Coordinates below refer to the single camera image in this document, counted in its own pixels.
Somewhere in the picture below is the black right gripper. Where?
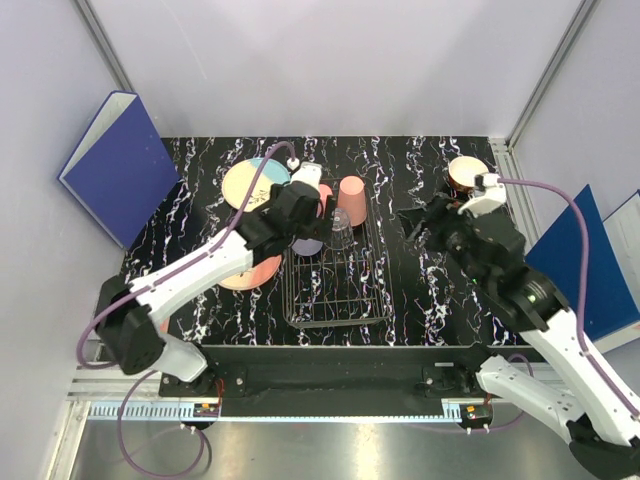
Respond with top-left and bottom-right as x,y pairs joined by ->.
393,191 -> 490,289

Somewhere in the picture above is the red floral bowl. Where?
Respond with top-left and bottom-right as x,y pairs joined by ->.
447,156 -> 489,194

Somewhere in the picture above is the cream and blue plate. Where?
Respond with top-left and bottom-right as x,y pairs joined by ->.
221,157 -> 292,211

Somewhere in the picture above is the cream and pink plate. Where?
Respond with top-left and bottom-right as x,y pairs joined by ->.
219,255 -> 282,291

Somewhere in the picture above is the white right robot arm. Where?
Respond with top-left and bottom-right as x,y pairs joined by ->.
398,195 -> 639,479

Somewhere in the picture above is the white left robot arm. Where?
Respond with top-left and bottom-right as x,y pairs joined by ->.
95,181 -> 336,396

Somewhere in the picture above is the pink plastic cup left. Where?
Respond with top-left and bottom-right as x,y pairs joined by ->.
316,184 -> 333,218

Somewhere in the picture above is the pink plastic cup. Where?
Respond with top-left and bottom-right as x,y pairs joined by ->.
316,184 -> 333,218
337,176 -> 367,227

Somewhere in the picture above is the pink plastic cup right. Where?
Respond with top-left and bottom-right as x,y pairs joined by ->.
337,176 -> 367,227

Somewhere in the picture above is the clear glass cup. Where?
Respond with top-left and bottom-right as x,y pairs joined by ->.
326,208 -> 354,251

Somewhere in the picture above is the lilac plastic cup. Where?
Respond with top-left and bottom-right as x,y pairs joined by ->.
291,239 -> 323,257

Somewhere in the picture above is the blue binder left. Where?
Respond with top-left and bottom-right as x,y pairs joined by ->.
58,91 -> 180,249

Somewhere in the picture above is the blue binder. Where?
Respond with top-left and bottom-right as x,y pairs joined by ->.
58,91 -> 180,249
523,184 -> 640,351

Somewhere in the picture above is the blue binder right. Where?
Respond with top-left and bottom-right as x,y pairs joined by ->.
523,184 -> 640,351

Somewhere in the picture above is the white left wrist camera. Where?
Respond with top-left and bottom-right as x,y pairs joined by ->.
287,158 -> 322,190

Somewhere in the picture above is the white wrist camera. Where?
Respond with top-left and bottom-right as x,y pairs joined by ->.
287,158 -> 322,190
457,173 -> 507,218

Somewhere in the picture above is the black wire dish rack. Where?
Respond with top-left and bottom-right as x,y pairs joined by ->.
282,179 -> 394,329

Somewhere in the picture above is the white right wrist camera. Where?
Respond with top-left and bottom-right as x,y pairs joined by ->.
457,173 -> 507,218

